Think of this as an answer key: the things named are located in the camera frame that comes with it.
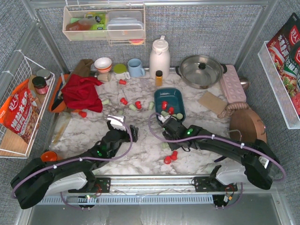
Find green lid white cup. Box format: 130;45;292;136
113;64;130;80

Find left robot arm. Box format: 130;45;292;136
10;121;139;210

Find red snack bag left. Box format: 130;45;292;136
0;79;39;144

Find orange tray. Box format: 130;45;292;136
48;76;67;113

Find right white rack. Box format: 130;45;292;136
257;41;300;130

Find pink egg tray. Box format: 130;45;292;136
220;64;247;104

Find orange cup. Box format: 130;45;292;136
40;151;58;162

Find silver lid jar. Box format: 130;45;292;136
36;69;52;86

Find red cloth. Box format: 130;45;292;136
61;74;103;113

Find brown cloth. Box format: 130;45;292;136
72;59;94;77

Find blue mug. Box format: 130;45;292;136
127;59;145;78

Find round wooden board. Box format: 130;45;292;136
229;109;267;143

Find clear plastic containers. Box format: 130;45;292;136
106;10;144;40

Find red capsule cluster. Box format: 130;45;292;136
170;150;178;161
168;107;174;115
164;156;172;165

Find left wire basket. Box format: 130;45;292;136
0;50;56;158

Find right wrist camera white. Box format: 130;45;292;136
158;115;166;123

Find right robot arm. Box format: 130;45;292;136
160;116;280;190

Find orange spice bottle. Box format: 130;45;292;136
155;70;163;86

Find white thermos jug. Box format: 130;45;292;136
149;36;171;79

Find white orange bowl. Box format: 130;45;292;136
94;57;112;73

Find steel pot with lid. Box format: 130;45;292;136
175;55;227;90

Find dark lid jar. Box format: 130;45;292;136
32;76;48;95

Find green capsule cluster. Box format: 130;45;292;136
176;113;183;120
162;143;168;149

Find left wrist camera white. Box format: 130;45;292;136
107;115;126;131

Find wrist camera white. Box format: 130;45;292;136
107;115;126;131
158;115;166;123

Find red capsule back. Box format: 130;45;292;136
119;79;127;85

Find cork mat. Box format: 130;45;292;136
198;91;227;115

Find teal storage basket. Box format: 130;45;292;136
154;88;186;122

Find green capsule by cloth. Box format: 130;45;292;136
102;99;110;105

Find red capsule cluster front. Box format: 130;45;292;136
164;156;172;165

